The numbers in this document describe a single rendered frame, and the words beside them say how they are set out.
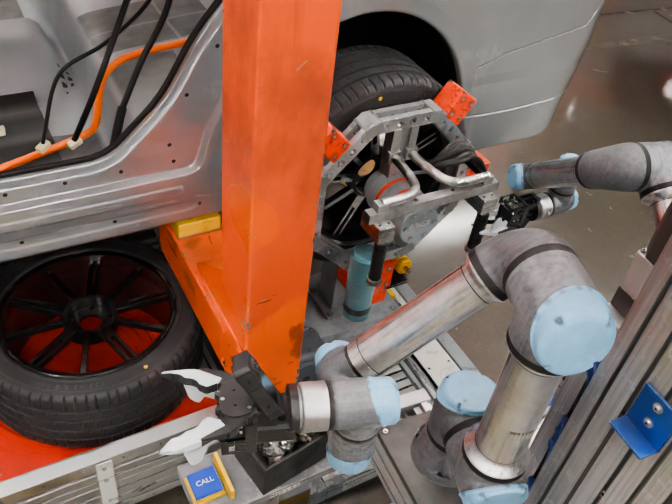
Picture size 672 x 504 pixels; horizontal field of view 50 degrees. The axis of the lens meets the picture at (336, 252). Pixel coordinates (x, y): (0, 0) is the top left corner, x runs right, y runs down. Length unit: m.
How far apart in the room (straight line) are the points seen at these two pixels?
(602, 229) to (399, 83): 1.96
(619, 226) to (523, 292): 2.79
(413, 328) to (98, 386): 1.10
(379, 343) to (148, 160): 1.01
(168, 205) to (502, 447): 1.21
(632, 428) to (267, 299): 0.83
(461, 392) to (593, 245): 2.31
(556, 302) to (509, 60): 1.54
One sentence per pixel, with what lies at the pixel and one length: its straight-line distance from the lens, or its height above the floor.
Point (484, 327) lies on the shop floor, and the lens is 3.00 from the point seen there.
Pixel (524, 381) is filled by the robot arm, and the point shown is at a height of 1.29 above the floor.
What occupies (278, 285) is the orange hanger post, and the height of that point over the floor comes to 0.95.
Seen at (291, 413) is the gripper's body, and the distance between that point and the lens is 1.06.
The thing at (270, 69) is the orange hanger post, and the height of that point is 1.50.
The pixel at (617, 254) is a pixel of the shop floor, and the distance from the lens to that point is 3.63.
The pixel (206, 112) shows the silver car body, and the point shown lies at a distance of 1.97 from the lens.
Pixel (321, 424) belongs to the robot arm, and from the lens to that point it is 1.07.
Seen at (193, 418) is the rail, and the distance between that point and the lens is 2.09.
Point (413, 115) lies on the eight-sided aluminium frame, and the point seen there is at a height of 1.12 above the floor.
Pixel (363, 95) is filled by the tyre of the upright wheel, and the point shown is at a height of 1.15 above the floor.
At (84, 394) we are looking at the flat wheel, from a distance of 2.03.
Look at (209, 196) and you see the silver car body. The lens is 2.10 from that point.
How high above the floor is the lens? 2.10
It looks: 42 degrees down
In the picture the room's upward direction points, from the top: 8 degrees clockwise
